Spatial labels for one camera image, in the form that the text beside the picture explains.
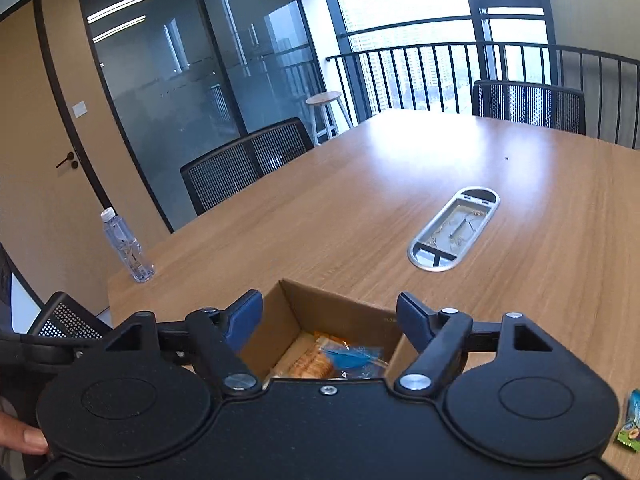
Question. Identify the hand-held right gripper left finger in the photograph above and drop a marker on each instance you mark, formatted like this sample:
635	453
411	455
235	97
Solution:
245	317

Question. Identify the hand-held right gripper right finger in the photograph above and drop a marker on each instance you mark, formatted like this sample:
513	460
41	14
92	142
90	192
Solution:
415	320

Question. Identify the blue snack packet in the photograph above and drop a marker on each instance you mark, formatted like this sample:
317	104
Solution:
352	357

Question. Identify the cardboard box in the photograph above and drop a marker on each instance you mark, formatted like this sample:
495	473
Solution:
320	305

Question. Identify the orange snack packet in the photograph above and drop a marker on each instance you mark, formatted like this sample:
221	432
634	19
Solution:
310	360

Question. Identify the person's left hand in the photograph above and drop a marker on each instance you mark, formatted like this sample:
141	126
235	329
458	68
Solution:
25	437

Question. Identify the black mesh office chair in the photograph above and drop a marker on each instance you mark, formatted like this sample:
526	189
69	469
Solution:
70	317
225	175
527	102

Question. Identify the clear plastic water bottle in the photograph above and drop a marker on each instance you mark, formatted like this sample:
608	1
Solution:
129	250

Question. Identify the wooden door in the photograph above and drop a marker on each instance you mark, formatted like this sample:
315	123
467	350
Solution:
65	220

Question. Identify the round wooden stool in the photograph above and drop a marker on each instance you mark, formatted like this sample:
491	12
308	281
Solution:
325	97

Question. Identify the teal and green snack packet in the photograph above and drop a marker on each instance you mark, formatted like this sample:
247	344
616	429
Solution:
631	420

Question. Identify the black metal railing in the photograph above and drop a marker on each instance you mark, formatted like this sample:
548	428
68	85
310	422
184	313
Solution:
550	46

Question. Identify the white wall switch plate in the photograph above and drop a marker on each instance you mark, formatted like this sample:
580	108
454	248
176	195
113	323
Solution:
80	109

